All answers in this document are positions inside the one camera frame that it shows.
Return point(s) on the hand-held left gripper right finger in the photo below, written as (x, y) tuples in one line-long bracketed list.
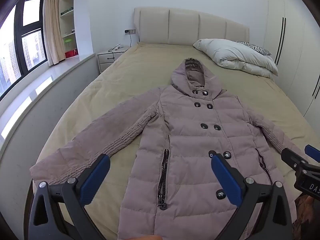
[(226, 177)]

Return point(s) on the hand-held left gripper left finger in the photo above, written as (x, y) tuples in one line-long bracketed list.
[(95, 177)]

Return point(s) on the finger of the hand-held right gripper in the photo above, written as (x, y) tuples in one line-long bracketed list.
[(291, 158), (313, 152)]

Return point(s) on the mauve hooded puffer coat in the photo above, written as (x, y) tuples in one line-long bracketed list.
[(190, 140)]

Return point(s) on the person's left hand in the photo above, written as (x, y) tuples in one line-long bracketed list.
[(150, 238)]

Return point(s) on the white wardrobe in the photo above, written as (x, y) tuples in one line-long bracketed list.
[(295, 55)]

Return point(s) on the zebra print pillow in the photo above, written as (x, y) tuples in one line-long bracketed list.
[(260, 50)]

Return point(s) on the white window ledge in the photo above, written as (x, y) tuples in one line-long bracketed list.
[(37, 80)]

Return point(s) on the white nightstand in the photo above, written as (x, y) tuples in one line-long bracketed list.
[(105, 60)]

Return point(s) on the white folded duvet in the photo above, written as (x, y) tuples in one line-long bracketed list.
[(232, 55)]

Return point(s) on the red box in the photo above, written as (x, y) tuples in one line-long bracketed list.
[(70, 54)]

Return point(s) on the bed with beige sheet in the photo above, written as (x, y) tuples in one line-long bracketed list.
[(150, 62)]

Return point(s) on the white device on nightstand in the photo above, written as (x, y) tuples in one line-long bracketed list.
[(116, 47)]

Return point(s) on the green lidded container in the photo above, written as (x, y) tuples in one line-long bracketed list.
[(68, 40)]

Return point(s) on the black framed window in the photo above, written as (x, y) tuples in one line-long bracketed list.
[(17, 55)]

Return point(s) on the beige curtain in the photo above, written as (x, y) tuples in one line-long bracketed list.
[(52, 30)]

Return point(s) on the cream padded headboard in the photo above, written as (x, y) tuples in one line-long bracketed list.
[(182, 27)]

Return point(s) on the dark green shelf item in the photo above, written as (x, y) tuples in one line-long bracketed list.
[(67, 11)]

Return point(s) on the white open shelf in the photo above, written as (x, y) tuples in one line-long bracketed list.
[(67, 2)]

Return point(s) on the wall socket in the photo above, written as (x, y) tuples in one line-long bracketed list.
[(130, 31)]

